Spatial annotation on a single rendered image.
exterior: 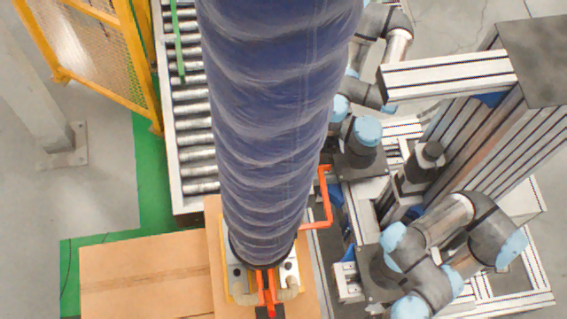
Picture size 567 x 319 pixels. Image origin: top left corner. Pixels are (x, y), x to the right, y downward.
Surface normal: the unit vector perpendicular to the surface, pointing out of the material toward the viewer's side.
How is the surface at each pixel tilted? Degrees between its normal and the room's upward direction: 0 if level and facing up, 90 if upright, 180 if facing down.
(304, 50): 77
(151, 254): 0
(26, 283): 0
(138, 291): 0
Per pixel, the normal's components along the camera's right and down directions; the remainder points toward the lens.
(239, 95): -0.45, 0.68
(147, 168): 0.06, -0.41
